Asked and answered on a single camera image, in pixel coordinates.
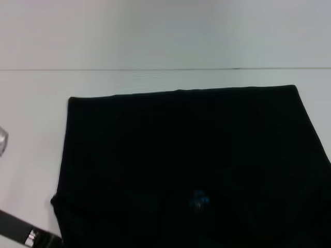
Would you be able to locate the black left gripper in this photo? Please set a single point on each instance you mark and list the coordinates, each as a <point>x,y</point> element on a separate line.
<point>15,227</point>

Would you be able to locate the black shirt with FREE print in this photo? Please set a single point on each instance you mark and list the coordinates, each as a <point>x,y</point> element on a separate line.
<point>194,160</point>

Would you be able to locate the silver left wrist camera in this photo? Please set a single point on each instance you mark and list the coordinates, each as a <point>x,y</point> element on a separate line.
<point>3,142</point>

